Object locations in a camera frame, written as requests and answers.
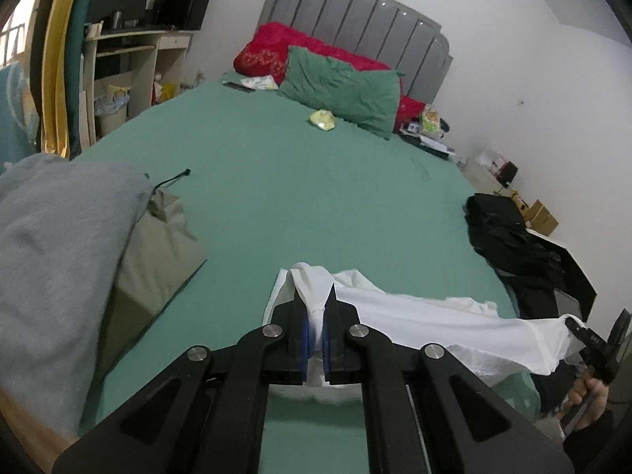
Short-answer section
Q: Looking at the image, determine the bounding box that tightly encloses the teal curtain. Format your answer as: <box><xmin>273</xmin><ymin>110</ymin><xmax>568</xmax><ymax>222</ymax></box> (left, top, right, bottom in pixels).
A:
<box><xmin>66</xmin><ymin>0</ymin><xmax>141</xmax><ymax>151</ymax></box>

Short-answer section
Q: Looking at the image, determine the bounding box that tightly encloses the grey cloth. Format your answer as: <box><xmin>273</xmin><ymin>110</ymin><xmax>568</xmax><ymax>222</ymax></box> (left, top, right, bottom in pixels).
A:
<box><xmin>0</xmin><ymin>152</ymin><xmax>155</xmax><ymax>440</ymax></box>

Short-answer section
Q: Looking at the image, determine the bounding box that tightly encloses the large cardboard box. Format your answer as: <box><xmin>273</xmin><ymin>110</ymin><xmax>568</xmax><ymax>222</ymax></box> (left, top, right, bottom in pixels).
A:
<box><xmin>523</xmin><ymin>200</ymin><xmax>560</xmax><ymax>236</ymax></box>

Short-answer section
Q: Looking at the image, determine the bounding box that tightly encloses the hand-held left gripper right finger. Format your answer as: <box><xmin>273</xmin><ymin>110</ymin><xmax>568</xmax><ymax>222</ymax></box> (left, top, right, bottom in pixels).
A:
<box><xmin>323</xmin><ymin>284</ymin><xmax>576</xmax><ymax>474</ymax></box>

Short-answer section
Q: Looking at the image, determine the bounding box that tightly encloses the trash bin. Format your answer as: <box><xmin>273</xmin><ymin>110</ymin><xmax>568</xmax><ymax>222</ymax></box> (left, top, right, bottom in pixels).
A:
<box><xmin>94</xmin><ymin>84</ymin><xmax>132</xmax><ymax>138</ymax></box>

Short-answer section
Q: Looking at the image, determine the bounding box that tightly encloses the white printed packet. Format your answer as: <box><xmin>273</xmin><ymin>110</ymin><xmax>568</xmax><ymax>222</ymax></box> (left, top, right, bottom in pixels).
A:
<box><xmin>239</xmin><ymin>75</ymin><xmax>280</xmax><ymax>91</ymax></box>

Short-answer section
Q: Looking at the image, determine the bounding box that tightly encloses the olive cloth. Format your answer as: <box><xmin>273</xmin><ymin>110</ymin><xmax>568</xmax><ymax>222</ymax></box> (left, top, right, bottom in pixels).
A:
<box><xmin>94</xmin><ymin>188</ymin><xmax>209</xmax><ymax>386</ymax></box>

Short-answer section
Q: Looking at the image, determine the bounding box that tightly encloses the white hooded jacket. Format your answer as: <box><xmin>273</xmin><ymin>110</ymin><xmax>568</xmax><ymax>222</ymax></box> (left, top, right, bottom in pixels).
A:
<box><xmin>267</xmin><ymin>261</ymin><xmax>583</xmax><ymax>403</ymax></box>

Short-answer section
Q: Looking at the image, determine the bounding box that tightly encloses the green pillow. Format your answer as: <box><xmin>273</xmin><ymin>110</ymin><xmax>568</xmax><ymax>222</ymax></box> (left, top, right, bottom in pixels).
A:
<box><xmin>277</xmin><ymin>45</ymin><xmax>404</xmax><ymax>140</ymax></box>

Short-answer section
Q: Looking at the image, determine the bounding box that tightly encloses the red pillow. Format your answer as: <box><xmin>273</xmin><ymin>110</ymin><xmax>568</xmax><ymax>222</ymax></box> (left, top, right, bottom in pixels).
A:
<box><xmin>233</xmin><ymin>22</ymin><xmax>426</xmax><ymax>132</ymax></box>

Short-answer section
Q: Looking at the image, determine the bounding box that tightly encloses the person's right forearm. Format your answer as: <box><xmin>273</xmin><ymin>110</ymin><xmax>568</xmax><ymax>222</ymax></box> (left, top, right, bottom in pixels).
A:
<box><xmin>563</xmin><ymin>415</ymin><xmax>632</xmax><ymax>474</ymax></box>

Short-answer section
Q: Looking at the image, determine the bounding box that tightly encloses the black computer tower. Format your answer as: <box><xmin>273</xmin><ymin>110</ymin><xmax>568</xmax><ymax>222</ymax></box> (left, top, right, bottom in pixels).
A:
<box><xmin>150</xmin><ymin>0</ymin><xmax>216</xmax><ymax>31</ymax></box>

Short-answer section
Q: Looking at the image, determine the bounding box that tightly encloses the beige computer desk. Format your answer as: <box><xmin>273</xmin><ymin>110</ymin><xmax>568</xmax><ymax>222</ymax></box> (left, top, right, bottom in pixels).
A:
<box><xmin>81</xmin><ymin>28</ymin><xmax>194</xmax><ymax>146</ymax></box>

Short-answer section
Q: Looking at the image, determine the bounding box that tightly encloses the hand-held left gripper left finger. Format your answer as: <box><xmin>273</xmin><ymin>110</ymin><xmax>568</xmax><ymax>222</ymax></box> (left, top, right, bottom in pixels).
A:
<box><xmin>52</xmin><ymin>289</ymin><xmax>309</xmax><ymax>474</ymax></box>

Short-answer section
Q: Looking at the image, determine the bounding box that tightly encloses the yellow curtain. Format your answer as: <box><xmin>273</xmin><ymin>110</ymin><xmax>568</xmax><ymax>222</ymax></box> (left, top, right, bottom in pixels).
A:
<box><xmin>39</xmin><ymin>0</ymin><xmax>87</xmax><ymax>159</ymax></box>

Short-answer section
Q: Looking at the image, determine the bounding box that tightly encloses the green snack bag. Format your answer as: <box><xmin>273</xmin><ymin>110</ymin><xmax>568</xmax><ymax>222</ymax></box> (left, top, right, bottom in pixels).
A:
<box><xmin>419</xmin><ymin>105</ymin><xmax>441</xmax><ymax>136</ymax></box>

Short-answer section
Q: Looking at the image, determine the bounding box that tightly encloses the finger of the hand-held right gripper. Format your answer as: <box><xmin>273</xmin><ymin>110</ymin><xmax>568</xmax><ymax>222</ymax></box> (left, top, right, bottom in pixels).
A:
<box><xmin>565</xmin><ymin>316</ymin><xmax>596</xmax><ymax>354</ymax></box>

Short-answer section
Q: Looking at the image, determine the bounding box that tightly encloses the white box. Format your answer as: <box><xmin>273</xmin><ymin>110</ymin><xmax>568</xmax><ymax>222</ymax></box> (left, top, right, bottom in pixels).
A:
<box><xmin>476</xmin><ymin>148</ymin><xmax>505</xmax><ymax>171</ymax></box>

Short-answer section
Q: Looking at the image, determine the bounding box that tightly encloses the bed with green sheet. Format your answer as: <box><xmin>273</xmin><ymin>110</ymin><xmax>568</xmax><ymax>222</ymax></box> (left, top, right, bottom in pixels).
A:
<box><xmin>69</xmin><ymin>71</ymin><xmax>541</xmax><ymax>474</ymax></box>

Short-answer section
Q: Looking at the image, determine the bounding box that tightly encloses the grey padded headboard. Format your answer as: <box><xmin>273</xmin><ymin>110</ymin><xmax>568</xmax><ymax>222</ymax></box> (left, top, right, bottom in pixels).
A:
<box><xmin>257</xmin><ymin>0</ymin><xmax>454</xmax><ymax>104</ymax></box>

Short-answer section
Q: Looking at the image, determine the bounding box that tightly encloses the yellow packet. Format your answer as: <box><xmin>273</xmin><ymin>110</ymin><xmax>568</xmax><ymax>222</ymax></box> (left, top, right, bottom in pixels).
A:
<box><xmin>309</xmin><ymin>109</ymin><xmax>337</xmax><ymax>132</ymax></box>

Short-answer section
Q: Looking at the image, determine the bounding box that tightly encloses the black board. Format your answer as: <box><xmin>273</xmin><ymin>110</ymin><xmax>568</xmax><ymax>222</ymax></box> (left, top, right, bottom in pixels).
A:
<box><xmin>528</xmin><ymin>229</ymin><xmax>598</xmax><ymax>322</ymax></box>

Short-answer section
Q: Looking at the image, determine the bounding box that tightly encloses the light blue cloth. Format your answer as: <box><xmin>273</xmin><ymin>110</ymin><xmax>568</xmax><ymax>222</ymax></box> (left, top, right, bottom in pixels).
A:
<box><xmin>0</xmin><ymin>59</ymin><xmax>43</xmax><ymax>173</ymax></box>

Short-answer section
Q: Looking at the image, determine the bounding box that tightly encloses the stack of books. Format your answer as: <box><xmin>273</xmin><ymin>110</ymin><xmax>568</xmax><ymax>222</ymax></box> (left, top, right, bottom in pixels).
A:
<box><xmin>399</xmin><ymin>121</ymin><xmax>456</xmax><ymax>158</ymax></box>

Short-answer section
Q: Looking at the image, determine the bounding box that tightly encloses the black drawcord toggle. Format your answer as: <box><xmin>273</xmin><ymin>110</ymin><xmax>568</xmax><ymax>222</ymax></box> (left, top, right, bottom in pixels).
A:
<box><xmin>154</xmin><ymin>169</ymin><xmax>192</xmax><ymax>191</ymax></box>

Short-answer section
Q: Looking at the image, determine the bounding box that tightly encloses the black clothes pile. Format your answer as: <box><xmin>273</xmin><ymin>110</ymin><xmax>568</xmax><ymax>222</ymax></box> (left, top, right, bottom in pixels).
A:
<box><xmin>464</xmin><ymin>194</ymin><xmax>568</xmax><ymax>317</ymax></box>

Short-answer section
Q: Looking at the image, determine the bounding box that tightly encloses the person's right hand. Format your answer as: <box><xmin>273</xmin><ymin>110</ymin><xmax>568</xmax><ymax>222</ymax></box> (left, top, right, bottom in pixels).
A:
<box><xmin>563</xmin><ymin>372</ymin><xmax>613</xmax><ymax>430</ymax></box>

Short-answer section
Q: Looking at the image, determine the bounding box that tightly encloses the black monitor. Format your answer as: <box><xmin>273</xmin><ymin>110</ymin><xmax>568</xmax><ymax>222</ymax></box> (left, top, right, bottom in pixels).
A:
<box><xmin>86</xmin><ymin>0</ymin><xmax>151</xmax><ymax>28</ymax></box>

